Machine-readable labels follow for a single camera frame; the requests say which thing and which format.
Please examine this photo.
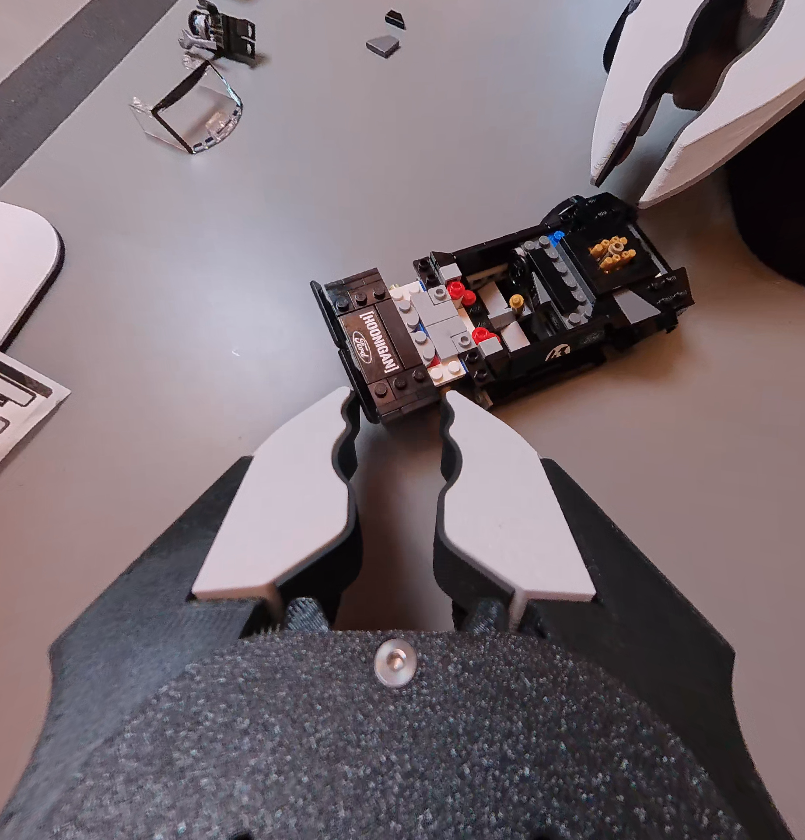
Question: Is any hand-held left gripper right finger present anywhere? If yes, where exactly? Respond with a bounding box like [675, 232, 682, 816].
[431, 390, 599, 626]

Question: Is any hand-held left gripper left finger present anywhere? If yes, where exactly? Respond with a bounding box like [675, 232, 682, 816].
[188, 385, 365, 617]

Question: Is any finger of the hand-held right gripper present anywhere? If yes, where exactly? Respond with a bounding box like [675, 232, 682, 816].
[589, 0, 713, 188]
[635, 0, 805, 208]

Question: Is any lego car model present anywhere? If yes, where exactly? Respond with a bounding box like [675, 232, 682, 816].
[308, 193, 697, 426]

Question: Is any lego sticker sheet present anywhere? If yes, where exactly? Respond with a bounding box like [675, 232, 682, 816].
[0, 346, 72, 482]

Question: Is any clear lego windshield piece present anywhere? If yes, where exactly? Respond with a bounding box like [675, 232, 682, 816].
[128, 59, 247, 157]

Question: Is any small black lego assembly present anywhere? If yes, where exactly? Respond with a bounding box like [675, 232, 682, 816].
[181, 0, 259, 67]

